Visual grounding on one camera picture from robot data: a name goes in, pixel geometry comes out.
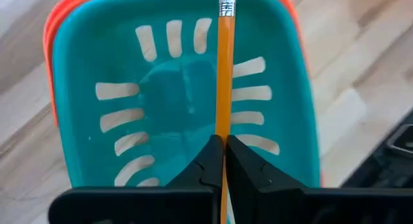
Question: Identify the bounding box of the teal plastic slotted basket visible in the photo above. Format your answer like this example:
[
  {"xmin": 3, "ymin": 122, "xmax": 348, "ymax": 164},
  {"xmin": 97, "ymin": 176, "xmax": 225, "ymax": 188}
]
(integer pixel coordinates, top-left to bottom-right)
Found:
[{"xmin": 51, "ymin": 0, "xmax": 321, "ymax": 224}]

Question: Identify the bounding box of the yellow pencil with eraser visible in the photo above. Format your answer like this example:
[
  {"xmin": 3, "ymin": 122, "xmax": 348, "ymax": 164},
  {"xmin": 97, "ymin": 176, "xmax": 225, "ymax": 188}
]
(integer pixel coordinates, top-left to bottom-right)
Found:
[{"xmin": 214, "ymin": 0, "xmax": 237, "ymax": 224}]

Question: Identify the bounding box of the orange plastic basket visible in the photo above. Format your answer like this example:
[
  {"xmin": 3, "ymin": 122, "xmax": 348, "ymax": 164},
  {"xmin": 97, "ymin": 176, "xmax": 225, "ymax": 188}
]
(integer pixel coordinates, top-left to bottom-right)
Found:
[{"xmin": 43, "ymin": 0, "xmax": 323, "ymax": 188}]

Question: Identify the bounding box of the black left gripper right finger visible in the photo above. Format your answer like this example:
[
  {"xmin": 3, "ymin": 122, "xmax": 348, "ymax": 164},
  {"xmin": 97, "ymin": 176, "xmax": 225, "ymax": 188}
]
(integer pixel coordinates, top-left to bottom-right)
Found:
[{"xmin": 225, "ymin": 134, "xmax": 413, "ymax": 224}]

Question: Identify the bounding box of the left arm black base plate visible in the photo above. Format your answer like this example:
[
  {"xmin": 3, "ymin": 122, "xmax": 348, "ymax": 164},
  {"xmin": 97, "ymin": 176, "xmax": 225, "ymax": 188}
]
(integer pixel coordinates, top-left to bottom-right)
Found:
[{"xmin": 341, "ymin": 109, "xmax": 413, "ymax": 189}]

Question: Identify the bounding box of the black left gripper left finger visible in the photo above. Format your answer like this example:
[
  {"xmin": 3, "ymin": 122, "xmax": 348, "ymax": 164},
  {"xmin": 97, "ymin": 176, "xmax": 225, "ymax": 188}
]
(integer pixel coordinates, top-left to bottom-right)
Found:
[{"xmin": 47, "ymin": 134, "xmax": 225, "ymax": 224}]

